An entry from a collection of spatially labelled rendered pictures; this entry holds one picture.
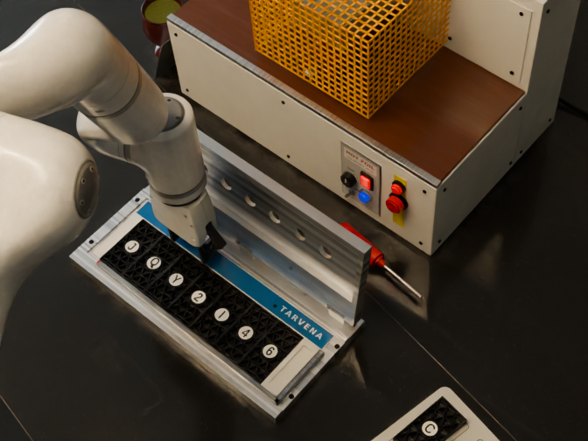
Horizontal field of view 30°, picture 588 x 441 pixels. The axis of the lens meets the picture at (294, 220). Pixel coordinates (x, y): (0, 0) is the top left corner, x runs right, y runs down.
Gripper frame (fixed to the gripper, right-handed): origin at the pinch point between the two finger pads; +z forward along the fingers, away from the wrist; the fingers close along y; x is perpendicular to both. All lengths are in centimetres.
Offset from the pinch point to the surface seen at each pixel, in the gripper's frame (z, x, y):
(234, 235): -1.4, 4.3, 5.4
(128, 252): 1.0, -7.7, -7.1
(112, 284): 1.9, -13.2, -5.3
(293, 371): 0.9, -6.9, 26.9
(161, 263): 1.0, -5.9, -1.4
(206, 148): -16.8, 6.7, -0.4
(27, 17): 4, 19, -62
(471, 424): 3, 4, 51
